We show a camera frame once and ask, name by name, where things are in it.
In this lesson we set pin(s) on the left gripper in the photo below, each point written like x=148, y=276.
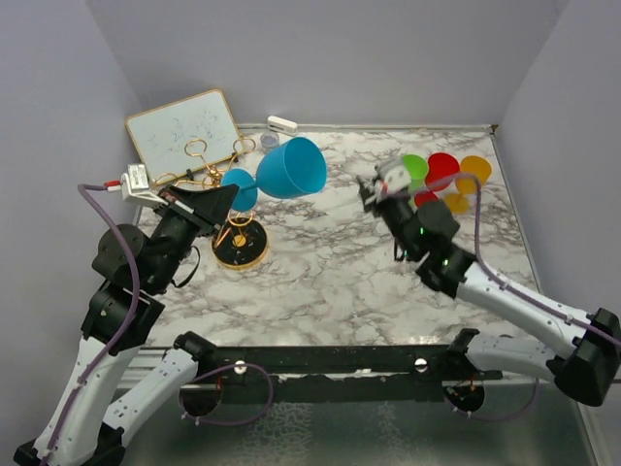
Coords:
x=215, y=203

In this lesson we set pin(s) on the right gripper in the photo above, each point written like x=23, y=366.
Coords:
x=372, y=203

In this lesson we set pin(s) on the green wine glass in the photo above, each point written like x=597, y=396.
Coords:
x=418, y=169

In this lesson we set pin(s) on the red wine glass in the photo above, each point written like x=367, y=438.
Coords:
x=442, y=167

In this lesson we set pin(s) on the blue wine glass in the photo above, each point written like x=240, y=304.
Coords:
x=295, y=169

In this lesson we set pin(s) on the orange wine glass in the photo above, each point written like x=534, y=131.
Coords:
x=477, y=170

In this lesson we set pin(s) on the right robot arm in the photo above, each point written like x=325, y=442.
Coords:
x=576, y=350

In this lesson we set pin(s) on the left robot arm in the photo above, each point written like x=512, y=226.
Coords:
x=89, y=426

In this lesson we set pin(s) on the white whiteboard eraser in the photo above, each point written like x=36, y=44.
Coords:
x=282, y=125

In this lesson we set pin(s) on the gold wire glass rack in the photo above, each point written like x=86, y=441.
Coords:
x=236, y=223

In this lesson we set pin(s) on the whiteboard with wooden frame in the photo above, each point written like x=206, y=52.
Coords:
x=184, y=136

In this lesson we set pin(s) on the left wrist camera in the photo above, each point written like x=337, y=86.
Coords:
x=135, y=188

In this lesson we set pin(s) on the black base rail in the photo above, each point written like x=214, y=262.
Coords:
x=329, y=374

